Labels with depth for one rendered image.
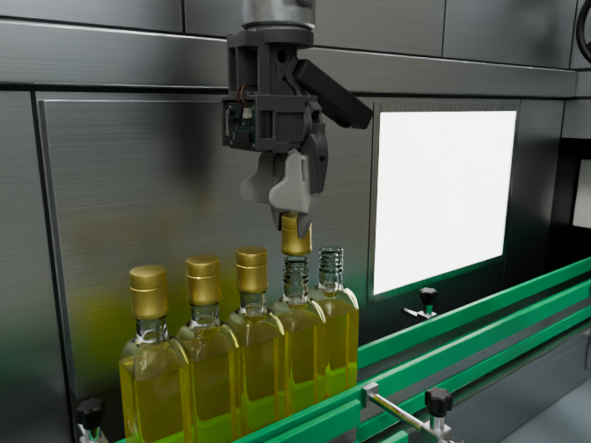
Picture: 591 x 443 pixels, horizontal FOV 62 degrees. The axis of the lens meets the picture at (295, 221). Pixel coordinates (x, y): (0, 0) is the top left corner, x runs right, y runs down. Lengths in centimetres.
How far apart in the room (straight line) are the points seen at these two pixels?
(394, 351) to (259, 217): 31
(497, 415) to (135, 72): 76
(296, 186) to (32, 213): 29
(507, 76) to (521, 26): 13
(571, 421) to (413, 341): 37
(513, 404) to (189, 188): 66
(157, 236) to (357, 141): 34
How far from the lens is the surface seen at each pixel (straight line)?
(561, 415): 111
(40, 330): 64
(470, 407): 86
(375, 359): 78
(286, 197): 51
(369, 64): 80
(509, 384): 94
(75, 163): 58
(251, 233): 68
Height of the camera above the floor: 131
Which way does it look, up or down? 13 degrees down
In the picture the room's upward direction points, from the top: straight up
